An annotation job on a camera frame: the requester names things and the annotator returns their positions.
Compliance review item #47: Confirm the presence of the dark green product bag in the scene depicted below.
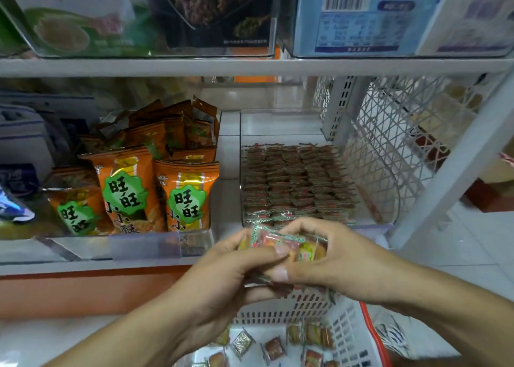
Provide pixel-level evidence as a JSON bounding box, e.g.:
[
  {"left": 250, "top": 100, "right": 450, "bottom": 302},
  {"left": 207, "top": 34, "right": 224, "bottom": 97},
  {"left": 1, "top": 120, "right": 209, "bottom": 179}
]
[{"left": 0, "top": 5, "right": 32, "bottom": 57}]

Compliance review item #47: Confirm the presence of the bundle of snack packets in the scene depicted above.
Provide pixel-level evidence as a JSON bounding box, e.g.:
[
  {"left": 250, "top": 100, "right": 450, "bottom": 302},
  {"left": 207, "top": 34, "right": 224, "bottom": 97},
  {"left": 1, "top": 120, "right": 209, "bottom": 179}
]
[{"left": 239, "top": 224, "right": 329, "bottom": 287}]

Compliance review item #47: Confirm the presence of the person's left hand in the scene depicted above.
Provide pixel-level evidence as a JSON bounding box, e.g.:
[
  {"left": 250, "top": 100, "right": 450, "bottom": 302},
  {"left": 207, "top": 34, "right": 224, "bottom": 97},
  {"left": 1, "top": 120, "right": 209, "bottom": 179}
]
[{"left": 172, "top": 228, "right": 292, "bottom": 335}]

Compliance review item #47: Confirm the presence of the blue product box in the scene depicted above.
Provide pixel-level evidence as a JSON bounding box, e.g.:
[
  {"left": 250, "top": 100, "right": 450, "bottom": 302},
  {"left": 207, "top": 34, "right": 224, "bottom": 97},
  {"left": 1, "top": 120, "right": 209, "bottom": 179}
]
[{"left": 291, "top": 0, "right": 451, "bottom": 59}]

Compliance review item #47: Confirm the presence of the white basket with red rim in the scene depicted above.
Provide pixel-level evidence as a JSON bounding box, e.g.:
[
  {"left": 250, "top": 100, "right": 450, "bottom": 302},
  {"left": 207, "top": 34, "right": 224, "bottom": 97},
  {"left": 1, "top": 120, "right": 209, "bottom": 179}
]
[{"left": 172, "top": 286, "right": 395, "bottom": 367}]

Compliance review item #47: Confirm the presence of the blue white snack bag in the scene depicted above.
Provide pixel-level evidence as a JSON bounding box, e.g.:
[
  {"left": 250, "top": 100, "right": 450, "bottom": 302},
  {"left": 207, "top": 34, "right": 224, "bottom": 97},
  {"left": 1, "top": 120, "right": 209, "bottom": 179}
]
[{"left": 0, "top": 188, "right": 35, "bottom": 223}]

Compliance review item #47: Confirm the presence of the brown cardboard box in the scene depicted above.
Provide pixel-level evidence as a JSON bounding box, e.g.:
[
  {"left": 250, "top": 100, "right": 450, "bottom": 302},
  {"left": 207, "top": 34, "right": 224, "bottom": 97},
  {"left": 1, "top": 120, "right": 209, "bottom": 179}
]
[{"left": 466, "top": 138, "right": 514, "bottom": 213}]

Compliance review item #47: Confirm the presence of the white perforated side panel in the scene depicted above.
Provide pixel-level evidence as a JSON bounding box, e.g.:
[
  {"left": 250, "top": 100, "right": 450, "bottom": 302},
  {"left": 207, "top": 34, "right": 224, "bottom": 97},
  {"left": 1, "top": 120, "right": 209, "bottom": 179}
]
[{"left": 313, "top": 75, "right": 503, "bottom": 223}]

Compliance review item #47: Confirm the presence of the clear plastic shelf front guard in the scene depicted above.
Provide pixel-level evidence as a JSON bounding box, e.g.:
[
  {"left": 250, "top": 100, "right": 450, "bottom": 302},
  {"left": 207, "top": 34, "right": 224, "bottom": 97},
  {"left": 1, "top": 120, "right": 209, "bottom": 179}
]
[{"left": 0, "top": 230, "right": 214, "bottom": 265}]

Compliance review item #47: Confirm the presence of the person's right shoe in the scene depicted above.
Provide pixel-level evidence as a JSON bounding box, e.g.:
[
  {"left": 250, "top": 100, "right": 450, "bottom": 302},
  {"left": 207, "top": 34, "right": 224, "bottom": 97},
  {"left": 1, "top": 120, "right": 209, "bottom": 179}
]
[{"left": 373, "top": 310, "right": 419, "bottom": 360}]

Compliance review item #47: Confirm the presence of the group of orange snack bags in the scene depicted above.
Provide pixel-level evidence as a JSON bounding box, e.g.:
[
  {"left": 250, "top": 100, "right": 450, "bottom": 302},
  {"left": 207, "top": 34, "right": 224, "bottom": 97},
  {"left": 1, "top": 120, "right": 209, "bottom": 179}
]
[{"left": 44, "top": 98, "right": 221, "bottom": 235}]

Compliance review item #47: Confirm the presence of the orange shelf base panel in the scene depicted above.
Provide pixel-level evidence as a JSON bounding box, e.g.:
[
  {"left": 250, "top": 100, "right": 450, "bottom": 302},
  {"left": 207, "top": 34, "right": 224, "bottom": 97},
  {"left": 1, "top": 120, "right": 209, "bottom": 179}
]
[{"left": 0, "top": 265, "right": 194, "bottom": 319}]

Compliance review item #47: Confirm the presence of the black product box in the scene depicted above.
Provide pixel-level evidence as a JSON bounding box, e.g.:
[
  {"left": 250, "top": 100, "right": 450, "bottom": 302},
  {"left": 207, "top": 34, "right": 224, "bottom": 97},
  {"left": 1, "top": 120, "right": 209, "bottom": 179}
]
[{"left": 151, "top": 0, "right": 282, "bottom": 57}]

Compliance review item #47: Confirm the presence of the green white product box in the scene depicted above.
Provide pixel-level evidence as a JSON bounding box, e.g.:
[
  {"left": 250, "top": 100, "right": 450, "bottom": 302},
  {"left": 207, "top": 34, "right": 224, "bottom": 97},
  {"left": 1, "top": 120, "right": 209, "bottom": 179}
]
[{"left": 4, "top": 0, "right": 162, "bottom": 57}]

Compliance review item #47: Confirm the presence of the pile of small snack packets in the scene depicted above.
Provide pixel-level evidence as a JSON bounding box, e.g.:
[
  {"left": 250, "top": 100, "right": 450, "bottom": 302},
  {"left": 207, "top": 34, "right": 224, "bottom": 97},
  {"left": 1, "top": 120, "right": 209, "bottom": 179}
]
[{"left": 191, "top": 321, "right": 338, "bottom": 367}]

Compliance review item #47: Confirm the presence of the white metal shelf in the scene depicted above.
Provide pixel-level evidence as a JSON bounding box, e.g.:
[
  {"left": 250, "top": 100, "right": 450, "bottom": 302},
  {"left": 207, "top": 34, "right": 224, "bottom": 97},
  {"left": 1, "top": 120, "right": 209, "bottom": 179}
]
[{"left": 0, "top": 0, "right": 514, "bottom": 277}]

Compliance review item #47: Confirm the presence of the row of small snack packets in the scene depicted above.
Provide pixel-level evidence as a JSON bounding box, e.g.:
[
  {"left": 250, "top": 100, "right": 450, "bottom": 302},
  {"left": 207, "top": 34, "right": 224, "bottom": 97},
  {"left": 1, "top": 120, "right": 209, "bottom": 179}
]
[{"left": 241, "top": 143, "right": 360, "bottom": 226}]

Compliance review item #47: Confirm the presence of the person's right hand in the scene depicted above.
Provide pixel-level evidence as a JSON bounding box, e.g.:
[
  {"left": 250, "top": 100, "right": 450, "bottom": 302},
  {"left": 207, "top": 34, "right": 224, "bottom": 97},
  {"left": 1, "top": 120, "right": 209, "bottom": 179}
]
[{"left": 265, "top": 217, "right": 419, "bottom": 306}]

